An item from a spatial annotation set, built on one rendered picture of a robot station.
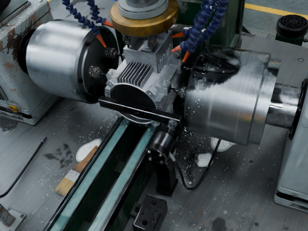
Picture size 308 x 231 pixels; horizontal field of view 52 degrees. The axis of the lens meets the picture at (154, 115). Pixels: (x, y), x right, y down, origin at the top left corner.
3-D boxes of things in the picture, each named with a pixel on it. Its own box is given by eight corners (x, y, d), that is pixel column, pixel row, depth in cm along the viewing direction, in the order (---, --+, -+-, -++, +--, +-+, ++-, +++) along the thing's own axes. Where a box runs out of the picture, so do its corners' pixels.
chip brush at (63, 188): (93, 145, 109) (92, 143, 109) (104, 150, 107) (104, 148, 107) (53, 192, 98) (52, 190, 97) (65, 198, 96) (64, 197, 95)
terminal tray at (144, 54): (143, 45, 99) (140, 25, 94) (174, 51, 96) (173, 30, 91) (126, 68, 92) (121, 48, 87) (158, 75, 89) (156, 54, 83)
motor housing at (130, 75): (138, 79, 112) (129, 33, 98) (188, 90, 106) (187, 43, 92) (111, 118, 100) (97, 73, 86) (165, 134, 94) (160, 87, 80)
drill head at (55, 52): (54, 57, 127) (30, -1, 109) (134, 74, 115) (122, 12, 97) (13, 98, 113) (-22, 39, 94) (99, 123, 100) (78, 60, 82)
